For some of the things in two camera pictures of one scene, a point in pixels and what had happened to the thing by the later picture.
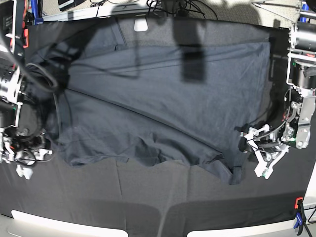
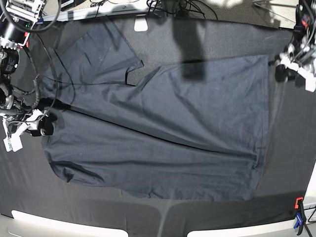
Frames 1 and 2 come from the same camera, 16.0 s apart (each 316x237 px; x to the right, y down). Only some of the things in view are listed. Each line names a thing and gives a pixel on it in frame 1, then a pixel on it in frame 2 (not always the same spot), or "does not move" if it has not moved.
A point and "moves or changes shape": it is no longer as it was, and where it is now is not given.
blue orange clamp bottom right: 301,217 does not move
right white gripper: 264,168 to 285,59
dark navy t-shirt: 153,104 moves or changes shape
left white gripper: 7,155 to 13,141
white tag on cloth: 141,23 does not move
